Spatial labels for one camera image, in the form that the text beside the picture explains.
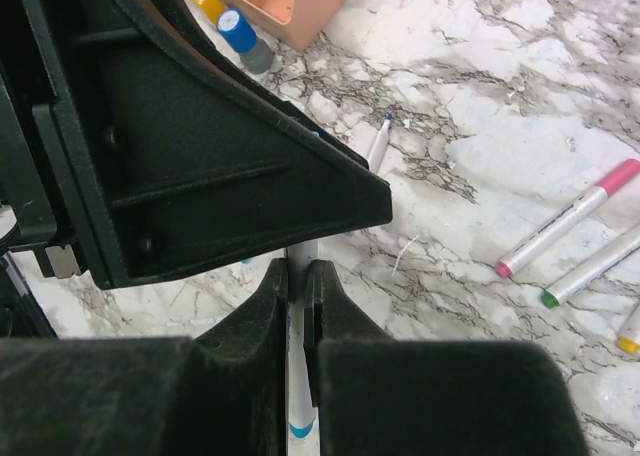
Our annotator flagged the pink marker pen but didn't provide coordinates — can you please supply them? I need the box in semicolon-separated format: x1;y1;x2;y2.
494;159;639;279

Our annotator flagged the yellow marker pen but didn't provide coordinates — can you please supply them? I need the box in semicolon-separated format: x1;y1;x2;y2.
616;305;640;355

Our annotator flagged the yellow rectangular stamp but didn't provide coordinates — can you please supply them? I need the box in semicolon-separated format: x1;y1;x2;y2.
190;0;227;25

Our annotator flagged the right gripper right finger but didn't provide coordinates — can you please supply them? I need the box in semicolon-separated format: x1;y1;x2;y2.
305;260;589;455

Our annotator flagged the green marker pen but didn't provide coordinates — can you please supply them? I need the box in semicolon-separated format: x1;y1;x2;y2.
540;231;639;309

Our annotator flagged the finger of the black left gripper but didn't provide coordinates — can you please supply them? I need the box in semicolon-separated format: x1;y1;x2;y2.
49;0;392;289

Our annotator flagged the blue round stamp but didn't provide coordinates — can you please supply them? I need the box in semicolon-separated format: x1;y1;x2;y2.
216;8;274;74

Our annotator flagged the light blue marker pen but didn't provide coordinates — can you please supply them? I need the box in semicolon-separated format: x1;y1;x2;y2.
285;240;318;439

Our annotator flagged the peach plastic desk organizer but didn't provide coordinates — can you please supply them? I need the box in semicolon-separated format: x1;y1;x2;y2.
204;0;369;52

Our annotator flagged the cyan marker pen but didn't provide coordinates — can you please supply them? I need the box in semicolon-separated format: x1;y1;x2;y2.
367;114;393;173

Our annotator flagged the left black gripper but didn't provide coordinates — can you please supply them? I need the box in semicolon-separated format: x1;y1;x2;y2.
1;0;79;336

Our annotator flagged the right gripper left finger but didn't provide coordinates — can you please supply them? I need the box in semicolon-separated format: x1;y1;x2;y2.
1;260;287;455

